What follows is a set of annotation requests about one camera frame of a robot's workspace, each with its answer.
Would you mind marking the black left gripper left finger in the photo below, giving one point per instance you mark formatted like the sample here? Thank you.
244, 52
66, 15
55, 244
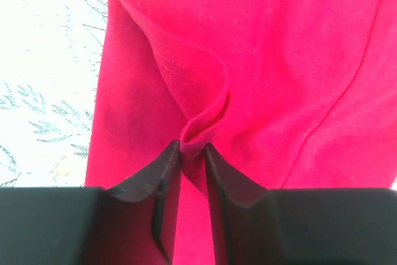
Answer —
133, 222

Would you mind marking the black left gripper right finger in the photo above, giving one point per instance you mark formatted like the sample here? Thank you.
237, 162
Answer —
255, 225

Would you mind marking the magenta red t-shirt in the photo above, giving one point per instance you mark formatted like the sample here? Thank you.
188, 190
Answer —
293, 93

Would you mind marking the floral patterned table mat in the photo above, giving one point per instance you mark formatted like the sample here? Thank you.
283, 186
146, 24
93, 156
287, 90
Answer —
50, 58

